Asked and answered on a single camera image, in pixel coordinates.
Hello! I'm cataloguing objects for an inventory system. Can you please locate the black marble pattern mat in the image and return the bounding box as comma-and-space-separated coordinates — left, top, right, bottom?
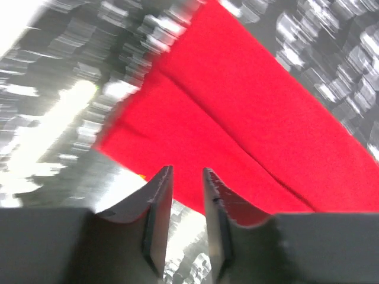
1, 1, 378, 283

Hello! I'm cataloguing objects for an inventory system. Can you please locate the red t-shirt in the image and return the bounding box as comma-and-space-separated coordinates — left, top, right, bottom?
97, 1, 378, 225

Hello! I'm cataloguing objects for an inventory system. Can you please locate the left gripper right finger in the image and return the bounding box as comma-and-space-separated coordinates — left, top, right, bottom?
203, 168, 378, 283

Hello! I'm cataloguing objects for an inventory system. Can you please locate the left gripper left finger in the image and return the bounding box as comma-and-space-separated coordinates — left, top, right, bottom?
1, 166, 174, 283

